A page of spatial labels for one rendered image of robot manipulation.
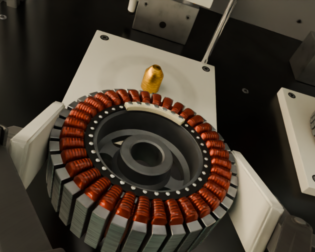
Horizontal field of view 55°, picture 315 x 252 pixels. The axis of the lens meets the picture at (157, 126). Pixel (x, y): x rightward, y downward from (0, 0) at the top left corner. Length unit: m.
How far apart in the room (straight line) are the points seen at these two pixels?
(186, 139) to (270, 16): 0.40
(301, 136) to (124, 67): 0.21
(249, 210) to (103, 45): 0.25
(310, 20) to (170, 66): 0.30
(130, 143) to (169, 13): 0.25
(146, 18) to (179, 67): 0.09
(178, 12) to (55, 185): 0.30
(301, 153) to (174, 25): 0.22
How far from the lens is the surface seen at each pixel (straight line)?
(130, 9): 0.42
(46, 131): 0.16
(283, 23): 0.58
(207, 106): 0.33
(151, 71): 0.30
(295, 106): 0.41
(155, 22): 0.42
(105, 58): 0.34
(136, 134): 0.21
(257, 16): 0.56
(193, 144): 0.20
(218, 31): 0.36
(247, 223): 0.17
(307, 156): 0.35
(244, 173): 0.18
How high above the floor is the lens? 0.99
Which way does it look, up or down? 46 degrees down
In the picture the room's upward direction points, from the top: 23 degrees clockwise
